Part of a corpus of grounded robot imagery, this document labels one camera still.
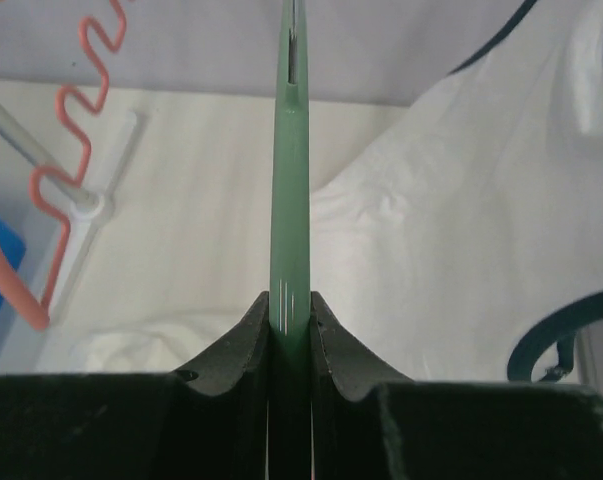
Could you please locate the white garment rack with rail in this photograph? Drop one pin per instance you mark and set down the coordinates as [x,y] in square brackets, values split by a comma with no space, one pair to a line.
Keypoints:
[81,211]

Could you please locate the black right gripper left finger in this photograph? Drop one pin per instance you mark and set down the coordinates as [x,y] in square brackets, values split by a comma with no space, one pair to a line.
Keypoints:
[204,420]

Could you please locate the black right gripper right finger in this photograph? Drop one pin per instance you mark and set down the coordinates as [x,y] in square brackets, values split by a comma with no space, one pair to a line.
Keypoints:
[372,422]

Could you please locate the pink hanger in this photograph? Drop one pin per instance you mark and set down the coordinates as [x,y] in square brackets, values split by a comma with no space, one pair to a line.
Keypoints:
[90,32]

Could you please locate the white navy-trimmed tank top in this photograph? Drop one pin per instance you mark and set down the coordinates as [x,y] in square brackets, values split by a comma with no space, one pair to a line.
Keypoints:
[480,211]

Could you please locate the green hanger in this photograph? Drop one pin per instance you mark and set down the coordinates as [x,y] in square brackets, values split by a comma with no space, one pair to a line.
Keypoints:
[289,417]

